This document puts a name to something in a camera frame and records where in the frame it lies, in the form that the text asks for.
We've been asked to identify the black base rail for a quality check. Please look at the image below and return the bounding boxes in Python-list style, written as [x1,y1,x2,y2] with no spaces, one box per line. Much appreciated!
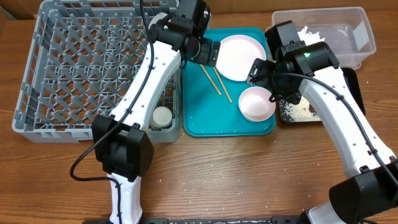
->
[82,214,308,224]

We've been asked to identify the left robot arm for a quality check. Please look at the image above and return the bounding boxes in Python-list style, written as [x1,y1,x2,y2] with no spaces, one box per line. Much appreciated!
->
[92,0,220,223]

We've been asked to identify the white napkin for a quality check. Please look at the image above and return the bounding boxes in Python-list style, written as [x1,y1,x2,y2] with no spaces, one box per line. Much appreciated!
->
[298,26,325,45]

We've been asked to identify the grey-white bowl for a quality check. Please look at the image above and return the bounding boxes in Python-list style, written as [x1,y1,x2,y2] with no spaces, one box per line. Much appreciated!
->
[149,12,170,30]

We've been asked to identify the wooden chopstick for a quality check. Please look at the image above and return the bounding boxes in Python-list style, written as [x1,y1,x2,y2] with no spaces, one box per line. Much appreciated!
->
[213,67,233,103]
[200,64,221,96]

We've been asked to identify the grey dishwasher rack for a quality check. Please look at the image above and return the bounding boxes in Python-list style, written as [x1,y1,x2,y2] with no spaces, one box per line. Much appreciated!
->
[12,0,178,143]

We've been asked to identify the pink round plate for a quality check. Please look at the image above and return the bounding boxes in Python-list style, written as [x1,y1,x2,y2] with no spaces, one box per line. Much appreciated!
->
[216,35,267,82]

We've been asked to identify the black food waste tray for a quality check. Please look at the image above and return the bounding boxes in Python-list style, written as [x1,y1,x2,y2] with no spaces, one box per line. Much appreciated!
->
[280,68,366,124]

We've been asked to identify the white paper cup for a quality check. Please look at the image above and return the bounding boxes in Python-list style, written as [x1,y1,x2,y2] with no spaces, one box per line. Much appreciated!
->
[150,106,173,129]

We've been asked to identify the pile of rice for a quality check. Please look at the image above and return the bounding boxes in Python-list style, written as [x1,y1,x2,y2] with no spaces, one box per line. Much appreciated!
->
[279,98,321,123]

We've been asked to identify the pink bowl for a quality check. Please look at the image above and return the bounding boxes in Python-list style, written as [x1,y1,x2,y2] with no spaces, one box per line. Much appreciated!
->
[238,86,276,122]

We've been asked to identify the brown food scrap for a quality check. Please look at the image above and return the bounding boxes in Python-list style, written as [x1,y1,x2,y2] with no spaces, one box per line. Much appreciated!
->
[308,105,316,113]

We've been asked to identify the left wooden chopstick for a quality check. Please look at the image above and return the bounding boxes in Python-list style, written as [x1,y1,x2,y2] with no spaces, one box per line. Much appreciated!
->
[200,64,221,96]

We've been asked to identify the right wooden chopstick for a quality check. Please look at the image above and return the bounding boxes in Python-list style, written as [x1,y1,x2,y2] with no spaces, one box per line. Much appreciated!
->
[213,67,233,103]

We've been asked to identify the teal plastic tray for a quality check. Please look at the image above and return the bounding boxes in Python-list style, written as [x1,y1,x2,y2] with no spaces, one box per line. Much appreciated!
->
[182,27,275,137]

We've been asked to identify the clear plastic bin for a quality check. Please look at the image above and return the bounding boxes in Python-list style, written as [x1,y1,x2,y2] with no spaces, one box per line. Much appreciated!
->
[272,7,376,70]

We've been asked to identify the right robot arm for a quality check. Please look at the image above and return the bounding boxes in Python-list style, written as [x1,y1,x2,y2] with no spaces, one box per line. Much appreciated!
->
[246,21,397,224]

